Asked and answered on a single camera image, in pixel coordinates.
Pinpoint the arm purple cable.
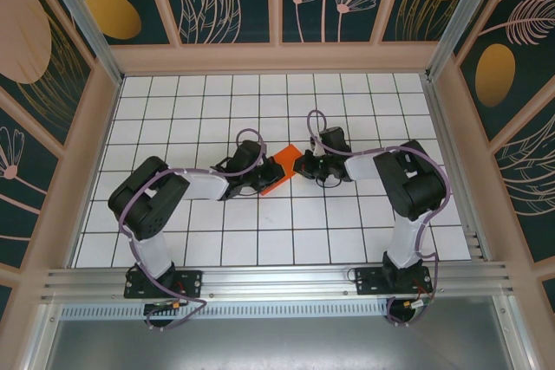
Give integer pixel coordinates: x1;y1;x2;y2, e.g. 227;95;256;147
306;108;452;328
119;127;268;333

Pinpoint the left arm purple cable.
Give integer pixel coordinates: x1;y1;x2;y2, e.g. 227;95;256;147
119;127;268;333

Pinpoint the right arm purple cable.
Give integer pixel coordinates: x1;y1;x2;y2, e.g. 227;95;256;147
306;108;452;328

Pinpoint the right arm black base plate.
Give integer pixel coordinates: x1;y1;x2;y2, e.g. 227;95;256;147
354;265;433;296

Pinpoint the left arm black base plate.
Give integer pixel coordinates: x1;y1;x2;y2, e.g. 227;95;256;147
124;269;205;300

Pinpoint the aluminium corner post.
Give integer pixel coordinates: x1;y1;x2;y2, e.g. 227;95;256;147
427;0;521;79
36;0;125;86

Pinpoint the grey metal sheet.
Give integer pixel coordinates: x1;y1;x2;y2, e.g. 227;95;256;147
34;300;537;370

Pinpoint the perforated metal cable tray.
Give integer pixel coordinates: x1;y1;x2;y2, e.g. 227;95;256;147
60;302;394;320

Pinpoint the aluminium side rail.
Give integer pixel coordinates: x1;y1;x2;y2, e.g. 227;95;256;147
422;73;486;261

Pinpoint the long aluminium base rail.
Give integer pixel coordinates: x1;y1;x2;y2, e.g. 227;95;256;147
41;260;517;302

